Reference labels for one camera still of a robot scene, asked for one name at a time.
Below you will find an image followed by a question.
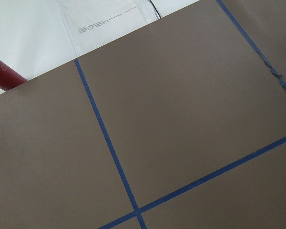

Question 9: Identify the transparent plastic sheet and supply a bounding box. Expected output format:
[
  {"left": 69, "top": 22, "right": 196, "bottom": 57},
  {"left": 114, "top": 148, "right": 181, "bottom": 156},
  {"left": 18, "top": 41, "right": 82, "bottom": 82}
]
[{"left": 57, "top": 0, "right": 160, "bottom": 57}]

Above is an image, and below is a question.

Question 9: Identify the red cylinder tube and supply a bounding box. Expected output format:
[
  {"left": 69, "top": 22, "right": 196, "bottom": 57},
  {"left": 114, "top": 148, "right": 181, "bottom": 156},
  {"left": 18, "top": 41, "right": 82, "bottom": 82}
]
[{"left": 0, "top": 60, "right": 27, "bottom": 91}]

